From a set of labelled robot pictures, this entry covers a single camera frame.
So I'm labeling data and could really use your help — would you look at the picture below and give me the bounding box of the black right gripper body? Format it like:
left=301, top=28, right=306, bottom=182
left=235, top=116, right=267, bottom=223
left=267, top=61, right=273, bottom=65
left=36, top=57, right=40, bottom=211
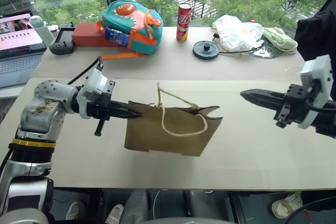
left=272, top=83, right=315, bottom=130

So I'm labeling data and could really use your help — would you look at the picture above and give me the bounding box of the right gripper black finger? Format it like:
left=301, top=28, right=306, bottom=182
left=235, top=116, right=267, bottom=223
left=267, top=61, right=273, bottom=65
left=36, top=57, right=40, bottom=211
left=239, top=88, right=288, bottom=102
left=242, top=95, right=287, bottom=112

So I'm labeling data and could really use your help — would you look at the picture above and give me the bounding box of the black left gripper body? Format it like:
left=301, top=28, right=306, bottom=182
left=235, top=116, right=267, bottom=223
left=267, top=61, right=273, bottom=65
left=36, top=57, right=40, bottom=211
left=87, top=80, right=117, bottom=137

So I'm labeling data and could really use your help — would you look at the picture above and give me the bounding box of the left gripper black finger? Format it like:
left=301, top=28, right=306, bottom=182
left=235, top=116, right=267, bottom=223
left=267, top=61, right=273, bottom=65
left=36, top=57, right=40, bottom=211
left=110, top=100, right=131, bottom=111
left=110, top=109, right=144, bottom=120

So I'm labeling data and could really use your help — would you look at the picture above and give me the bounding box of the brown paper bag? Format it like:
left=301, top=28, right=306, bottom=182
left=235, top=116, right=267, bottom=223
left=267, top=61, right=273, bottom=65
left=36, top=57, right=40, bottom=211
left=123, top=82, right=224, bottom=157

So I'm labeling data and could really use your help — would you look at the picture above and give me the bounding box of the white plastic bag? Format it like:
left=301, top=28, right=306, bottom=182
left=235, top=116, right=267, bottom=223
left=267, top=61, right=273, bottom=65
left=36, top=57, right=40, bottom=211
left=212, top=15, right=264, bottom=52

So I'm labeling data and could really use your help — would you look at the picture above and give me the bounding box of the round metal tray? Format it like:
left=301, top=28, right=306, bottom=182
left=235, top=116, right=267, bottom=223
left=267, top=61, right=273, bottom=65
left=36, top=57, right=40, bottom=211
left=246, top=37, right=283, bottom=59

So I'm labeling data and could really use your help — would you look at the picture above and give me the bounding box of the light green cloth pouch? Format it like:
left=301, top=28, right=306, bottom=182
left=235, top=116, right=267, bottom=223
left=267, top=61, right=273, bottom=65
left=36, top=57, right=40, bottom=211
left=261, top=26, right=299, bottom=55

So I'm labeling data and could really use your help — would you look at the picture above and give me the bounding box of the blue water bottle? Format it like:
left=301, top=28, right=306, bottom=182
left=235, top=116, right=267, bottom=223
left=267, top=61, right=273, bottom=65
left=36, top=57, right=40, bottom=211
left=104, top=27, right=131, bottom=46

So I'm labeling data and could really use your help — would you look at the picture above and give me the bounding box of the black handheld controller with screen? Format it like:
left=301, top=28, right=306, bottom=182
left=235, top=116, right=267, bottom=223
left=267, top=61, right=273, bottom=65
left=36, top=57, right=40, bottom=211
left=49, top=23, right=77, bottom=56

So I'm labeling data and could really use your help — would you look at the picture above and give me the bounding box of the red rectangular box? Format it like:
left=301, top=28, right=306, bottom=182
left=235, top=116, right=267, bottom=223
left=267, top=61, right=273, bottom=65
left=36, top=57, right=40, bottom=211
left=72, top=23, right=124, bottom=48

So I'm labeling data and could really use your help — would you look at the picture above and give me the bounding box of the dark round kettle base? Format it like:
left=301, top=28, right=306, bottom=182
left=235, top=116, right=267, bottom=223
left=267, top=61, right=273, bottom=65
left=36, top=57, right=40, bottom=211
left=192, top=40, right=221, bottom=61

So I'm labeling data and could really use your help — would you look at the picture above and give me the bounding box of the black jacket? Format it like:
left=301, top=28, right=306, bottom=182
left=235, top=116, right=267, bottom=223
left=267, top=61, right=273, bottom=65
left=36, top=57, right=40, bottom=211
left=293, top=10, right=336, bottom=63

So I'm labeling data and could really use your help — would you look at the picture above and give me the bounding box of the teal dinosaur backpack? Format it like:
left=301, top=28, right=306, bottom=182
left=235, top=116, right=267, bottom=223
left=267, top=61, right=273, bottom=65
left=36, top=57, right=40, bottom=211
left=96, top=0, right=164, bottom=60

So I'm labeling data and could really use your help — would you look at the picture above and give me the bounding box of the grey rounded shape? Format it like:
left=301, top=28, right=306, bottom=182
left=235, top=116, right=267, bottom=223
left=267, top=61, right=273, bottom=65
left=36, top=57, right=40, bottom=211
left=120, top=189, right=151, bottom=224

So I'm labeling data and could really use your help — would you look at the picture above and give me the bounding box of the white mint-capped bottle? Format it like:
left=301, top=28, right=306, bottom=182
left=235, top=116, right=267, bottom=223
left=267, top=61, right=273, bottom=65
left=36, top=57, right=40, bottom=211
left=29, top=15, right=56, bottom=50

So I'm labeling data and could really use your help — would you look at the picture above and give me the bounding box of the grey laptop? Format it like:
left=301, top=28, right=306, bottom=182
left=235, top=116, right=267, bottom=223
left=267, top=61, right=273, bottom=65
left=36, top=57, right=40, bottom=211
left=0, top=10, right=48, bottom=89

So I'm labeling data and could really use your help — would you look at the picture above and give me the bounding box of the white sneaker with laces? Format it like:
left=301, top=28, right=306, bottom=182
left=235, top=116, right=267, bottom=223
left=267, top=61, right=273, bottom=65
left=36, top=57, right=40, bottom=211
left=271, top=191, right=304, bottom=219

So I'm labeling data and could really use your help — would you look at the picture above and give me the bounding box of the white shoe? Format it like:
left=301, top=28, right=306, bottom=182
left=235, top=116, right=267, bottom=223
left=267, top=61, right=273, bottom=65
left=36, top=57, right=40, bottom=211
left=104, top=203, right=124, bottom=224
left=65, top=200, right=86, bottom=221

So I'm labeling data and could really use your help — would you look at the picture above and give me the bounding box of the red cola can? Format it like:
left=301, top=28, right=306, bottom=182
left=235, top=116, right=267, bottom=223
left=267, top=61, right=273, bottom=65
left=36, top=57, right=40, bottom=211
left=176, top=3, right=192, bottom=42

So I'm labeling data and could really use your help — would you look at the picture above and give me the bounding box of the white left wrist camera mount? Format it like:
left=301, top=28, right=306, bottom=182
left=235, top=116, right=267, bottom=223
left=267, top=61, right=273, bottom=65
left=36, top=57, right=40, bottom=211
left=76, top=68, right=109, bottom=119

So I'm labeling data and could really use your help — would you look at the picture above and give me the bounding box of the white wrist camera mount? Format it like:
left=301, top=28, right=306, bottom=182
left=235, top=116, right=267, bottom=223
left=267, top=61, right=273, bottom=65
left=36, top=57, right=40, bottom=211
left=300, top=55, right=334, bottom=130
left=76, top=68, right=109, bottom=119

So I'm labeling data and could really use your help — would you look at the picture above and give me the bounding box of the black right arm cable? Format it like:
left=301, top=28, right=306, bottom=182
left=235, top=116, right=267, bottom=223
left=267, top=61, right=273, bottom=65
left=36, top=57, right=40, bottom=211
left=305, top=97, right=336, bottom=111

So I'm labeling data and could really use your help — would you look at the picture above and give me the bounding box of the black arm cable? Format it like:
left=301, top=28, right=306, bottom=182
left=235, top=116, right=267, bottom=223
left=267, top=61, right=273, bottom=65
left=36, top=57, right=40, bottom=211
left=305, top=97, right=336, bottom=111
left=68, top=56, right=104, bottom=84

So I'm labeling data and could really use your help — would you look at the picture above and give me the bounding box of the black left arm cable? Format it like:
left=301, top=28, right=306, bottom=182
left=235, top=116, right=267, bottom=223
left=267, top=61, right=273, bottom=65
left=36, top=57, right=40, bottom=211
left=68, top=56, right=104, bottom=84

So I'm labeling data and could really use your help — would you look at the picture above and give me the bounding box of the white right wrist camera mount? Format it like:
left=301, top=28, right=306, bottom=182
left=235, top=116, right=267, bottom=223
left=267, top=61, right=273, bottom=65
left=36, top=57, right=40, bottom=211
left=300, top=55, right=334, bottom=130

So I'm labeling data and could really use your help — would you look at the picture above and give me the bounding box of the black power cable with plug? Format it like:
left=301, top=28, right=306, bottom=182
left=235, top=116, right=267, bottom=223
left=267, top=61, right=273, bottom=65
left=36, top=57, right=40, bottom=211
left=212, top=33, right=266, bottom=57

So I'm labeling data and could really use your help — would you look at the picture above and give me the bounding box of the thin white cable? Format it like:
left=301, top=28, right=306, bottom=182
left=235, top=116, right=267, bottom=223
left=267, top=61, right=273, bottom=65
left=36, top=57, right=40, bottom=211
left=152, top=189, right=162, bottom=218

